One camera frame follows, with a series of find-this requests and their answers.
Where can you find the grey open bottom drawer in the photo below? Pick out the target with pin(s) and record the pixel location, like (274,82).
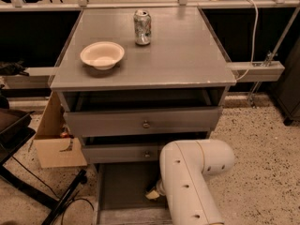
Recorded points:
(121,197)

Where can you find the cardboard box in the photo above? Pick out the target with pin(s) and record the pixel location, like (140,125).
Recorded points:
(56,147)

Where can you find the aluminium frame rail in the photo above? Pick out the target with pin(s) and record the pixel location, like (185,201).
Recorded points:
(247,72)

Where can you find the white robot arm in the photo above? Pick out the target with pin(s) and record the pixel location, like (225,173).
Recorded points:
(183,166)

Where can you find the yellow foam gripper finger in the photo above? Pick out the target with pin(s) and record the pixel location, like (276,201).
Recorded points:
(152,195)

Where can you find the black stand leg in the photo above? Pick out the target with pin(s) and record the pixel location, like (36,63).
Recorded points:
(57,207)

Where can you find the white paper bowl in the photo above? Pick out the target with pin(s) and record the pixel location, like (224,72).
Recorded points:
(102,55)

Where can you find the grey middle drawer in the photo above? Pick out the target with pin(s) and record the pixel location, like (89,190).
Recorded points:
(117,153)

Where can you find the silver soda can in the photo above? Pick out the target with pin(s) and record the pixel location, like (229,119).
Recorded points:
(142,27)

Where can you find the grey drawer cabinet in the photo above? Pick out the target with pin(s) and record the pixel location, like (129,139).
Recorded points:
(182,67)

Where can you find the grey top drawer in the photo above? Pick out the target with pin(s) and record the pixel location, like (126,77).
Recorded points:
(139,122)

